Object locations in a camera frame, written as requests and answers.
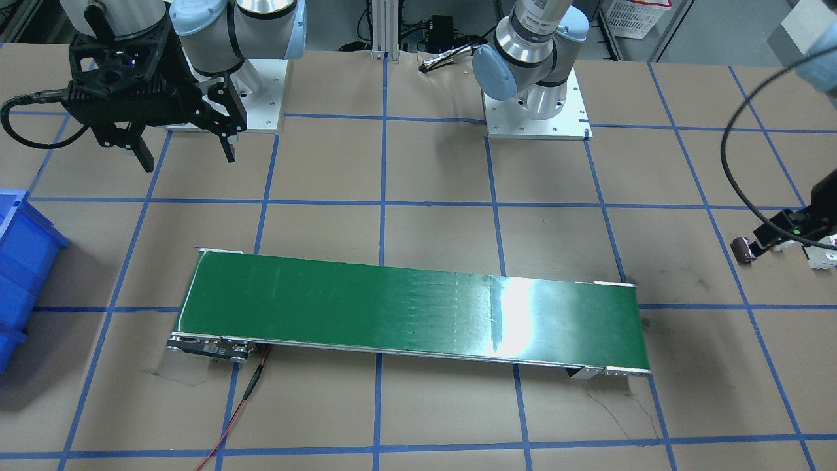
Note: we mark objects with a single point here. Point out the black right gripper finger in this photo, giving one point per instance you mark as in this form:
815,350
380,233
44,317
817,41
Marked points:
141,151
227,142

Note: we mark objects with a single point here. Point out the green conveyor belt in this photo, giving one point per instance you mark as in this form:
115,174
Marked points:
235,301

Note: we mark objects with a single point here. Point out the aluminium frame post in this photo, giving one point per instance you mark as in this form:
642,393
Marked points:
385,44

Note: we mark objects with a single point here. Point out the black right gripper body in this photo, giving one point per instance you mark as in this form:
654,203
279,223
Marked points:
178,73

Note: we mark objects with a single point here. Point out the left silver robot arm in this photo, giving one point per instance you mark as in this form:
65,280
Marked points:
531,47

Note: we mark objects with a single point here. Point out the white plastic basket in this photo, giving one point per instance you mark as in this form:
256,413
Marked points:
634,19

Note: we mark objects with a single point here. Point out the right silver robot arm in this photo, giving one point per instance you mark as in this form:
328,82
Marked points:
217,37

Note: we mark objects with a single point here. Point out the blue plastic bin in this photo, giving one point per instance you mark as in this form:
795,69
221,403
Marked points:
29,245

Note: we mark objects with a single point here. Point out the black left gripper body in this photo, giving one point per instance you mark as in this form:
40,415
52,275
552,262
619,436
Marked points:
823,199

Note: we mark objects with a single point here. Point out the white red circuit breaker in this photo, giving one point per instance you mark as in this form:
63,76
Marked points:
819,258

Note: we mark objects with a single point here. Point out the dark brown cylindrical capacitor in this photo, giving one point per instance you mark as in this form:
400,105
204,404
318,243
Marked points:
742,250

